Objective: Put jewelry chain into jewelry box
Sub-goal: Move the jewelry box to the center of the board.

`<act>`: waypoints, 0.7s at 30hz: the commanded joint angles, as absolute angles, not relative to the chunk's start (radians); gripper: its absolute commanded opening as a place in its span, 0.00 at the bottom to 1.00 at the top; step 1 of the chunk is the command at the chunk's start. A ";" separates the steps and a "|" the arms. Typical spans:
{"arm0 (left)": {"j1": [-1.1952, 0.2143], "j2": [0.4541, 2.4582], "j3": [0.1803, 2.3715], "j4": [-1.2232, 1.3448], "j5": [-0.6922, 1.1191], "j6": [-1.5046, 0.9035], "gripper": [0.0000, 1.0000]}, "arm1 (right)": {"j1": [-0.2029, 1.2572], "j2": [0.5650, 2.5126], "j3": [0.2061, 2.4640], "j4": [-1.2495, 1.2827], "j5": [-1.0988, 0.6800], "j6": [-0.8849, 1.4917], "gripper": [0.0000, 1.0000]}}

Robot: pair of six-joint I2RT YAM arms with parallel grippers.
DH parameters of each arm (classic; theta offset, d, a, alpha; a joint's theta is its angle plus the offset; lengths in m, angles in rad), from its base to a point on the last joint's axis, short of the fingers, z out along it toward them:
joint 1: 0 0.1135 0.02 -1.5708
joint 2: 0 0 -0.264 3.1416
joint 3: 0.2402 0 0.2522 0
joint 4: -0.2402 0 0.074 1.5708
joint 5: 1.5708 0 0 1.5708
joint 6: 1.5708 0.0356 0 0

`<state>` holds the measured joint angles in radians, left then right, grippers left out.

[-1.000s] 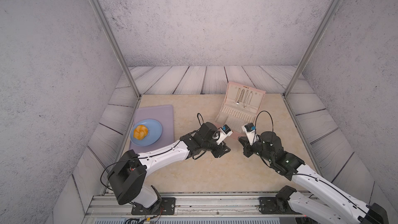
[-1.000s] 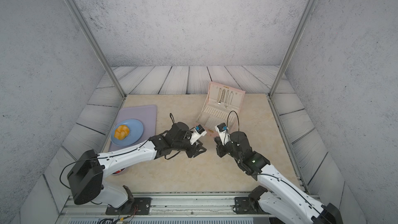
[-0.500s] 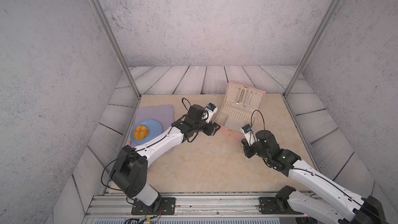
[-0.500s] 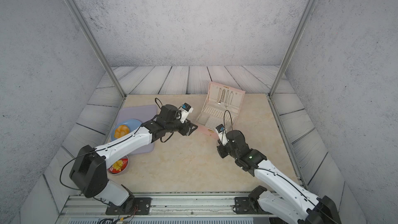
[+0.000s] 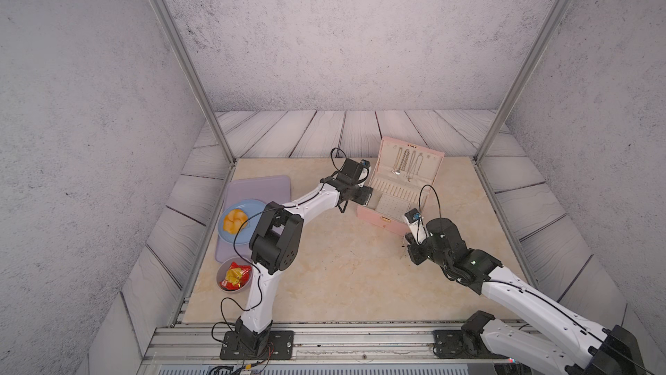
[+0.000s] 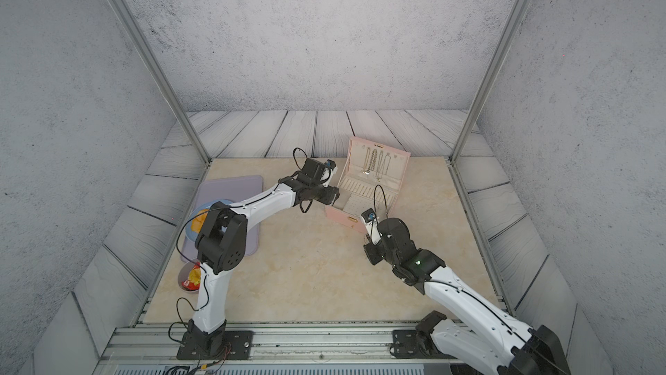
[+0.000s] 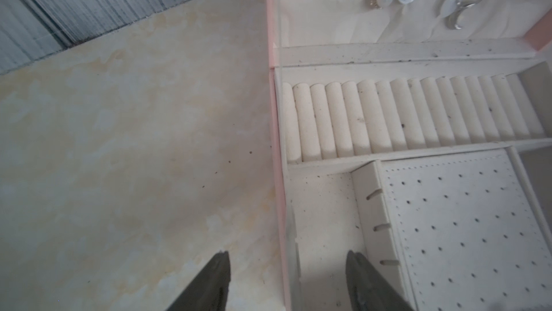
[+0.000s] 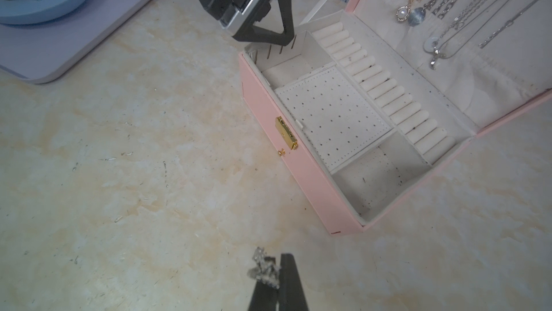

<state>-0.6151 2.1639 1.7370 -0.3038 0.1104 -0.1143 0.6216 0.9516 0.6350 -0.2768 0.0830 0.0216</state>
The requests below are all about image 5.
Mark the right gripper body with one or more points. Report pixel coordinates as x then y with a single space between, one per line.
420 252

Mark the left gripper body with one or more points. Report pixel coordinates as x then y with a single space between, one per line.
360 195

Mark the pink jewelry box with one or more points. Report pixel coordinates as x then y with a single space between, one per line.
398 177

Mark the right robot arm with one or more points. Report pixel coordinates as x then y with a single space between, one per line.
566 343

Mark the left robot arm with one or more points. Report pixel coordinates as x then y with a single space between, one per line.
276 239

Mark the purple mat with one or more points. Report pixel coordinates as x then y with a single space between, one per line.
251 196

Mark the blue plate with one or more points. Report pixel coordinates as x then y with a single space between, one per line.
253 209

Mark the yellow bread bun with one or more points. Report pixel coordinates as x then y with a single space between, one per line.
234 221

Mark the red snack bowl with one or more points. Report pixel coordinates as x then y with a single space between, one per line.
234 274

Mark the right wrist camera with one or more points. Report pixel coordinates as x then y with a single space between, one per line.
416 226

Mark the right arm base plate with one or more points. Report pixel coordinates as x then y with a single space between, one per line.
458 344

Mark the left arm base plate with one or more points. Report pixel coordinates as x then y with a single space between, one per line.
273 345

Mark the aluminium rail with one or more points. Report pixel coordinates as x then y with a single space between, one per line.
321 348

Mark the left frame post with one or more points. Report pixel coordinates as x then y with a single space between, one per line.
186 64

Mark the frame post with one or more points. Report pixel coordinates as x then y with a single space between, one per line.
553 19
186 64

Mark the right frame post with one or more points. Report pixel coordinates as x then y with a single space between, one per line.
553 19

